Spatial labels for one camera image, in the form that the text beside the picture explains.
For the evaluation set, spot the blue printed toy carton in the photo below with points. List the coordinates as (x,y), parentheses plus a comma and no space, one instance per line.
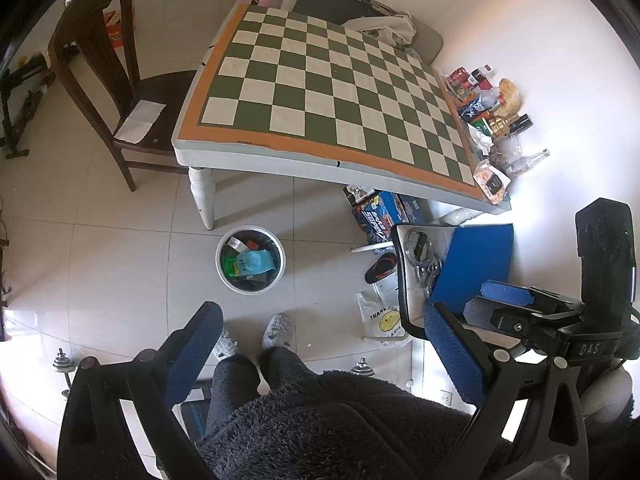
(375,220)
(412,207)

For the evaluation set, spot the black exercise stand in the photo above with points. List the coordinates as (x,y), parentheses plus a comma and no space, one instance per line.
(10,125)

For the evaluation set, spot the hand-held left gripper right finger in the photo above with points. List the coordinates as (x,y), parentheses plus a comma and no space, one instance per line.
(452,350)

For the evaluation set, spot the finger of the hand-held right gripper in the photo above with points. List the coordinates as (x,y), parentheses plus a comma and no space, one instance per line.
(505,317)
(505,291)

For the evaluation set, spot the red and black slipper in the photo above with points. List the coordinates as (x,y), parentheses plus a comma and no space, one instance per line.
(380,269)

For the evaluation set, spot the orange and white paper bag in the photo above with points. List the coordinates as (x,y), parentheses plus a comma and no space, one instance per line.
(484,175)

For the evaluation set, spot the dark bottle with red label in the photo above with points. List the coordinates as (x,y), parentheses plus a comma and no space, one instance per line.
(481,75)

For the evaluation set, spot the orange cardboard box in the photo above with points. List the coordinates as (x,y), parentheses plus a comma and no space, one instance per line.
(112,27)

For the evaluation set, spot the person's right forearm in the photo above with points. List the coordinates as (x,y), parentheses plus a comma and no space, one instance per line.
(605,400)

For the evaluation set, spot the clear plastic bag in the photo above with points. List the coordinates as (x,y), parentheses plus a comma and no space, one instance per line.
(509,152)

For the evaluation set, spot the crumpled white paper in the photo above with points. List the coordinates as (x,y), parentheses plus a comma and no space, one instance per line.
(479,140)

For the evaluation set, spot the white table with checkered top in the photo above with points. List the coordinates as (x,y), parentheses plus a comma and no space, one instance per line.
(325,95)

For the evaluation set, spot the grey cushioned chair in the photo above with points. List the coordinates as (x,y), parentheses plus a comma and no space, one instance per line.
(425,40)

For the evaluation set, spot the dark blue printed bag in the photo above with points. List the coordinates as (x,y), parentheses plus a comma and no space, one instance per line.
(472,109)

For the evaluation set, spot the yellow snack bag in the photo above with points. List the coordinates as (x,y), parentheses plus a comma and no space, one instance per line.
(510,92)

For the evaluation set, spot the light blue bear print pack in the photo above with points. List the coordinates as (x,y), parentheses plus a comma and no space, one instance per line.
(255,262)

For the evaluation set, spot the white round trash bin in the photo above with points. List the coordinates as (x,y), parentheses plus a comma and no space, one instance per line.
(250,289)

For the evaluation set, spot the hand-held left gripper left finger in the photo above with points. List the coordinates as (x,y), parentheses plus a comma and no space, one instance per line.
(192,355)

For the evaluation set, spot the dark wooden chair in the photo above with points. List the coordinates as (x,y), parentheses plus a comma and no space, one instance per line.
(160,90)

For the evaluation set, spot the green box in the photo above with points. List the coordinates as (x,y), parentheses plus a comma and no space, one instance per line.
(481,124)

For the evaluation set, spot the grey fuzzy slipper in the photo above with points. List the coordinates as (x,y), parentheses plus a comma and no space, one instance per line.
(277,330)
(227,345)

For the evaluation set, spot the blue flat pad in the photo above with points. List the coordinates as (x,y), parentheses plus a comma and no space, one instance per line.
(475,260)

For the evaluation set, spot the small printed box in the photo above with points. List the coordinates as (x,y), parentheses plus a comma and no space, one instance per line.
(357,194)

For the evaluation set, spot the clear glass bottle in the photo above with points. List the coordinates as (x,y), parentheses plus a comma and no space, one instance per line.
(532,161)

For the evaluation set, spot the small black device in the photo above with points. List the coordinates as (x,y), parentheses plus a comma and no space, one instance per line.
(493,186)

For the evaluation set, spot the person in dark fleece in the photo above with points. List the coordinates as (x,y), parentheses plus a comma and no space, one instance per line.
(325,425)

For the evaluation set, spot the small metal dumbbell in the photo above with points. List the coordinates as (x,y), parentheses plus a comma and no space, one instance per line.
(361,366)
(62,362)

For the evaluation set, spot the black box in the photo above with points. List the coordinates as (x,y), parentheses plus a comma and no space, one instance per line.
(522,124)

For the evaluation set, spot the dark blue flat object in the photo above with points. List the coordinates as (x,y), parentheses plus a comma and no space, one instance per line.
(192,417)

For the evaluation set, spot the white paper sheet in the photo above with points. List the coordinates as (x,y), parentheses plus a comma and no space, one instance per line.
(140,120)

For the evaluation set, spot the white wall socket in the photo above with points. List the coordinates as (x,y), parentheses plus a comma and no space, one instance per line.
(446,398)

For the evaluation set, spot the white cloth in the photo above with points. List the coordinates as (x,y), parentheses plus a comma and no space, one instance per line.
(385,27)

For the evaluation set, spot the white smiley plastic bag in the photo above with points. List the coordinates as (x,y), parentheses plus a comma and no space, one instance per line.
(380,310)

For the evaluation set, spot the green snack bag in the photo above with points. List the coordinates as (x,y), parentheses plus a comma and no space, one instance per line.
(231,266)

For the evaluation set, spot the white seat black frame chair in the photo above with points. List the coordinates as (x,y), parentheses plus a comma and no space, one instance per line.
(415,305)

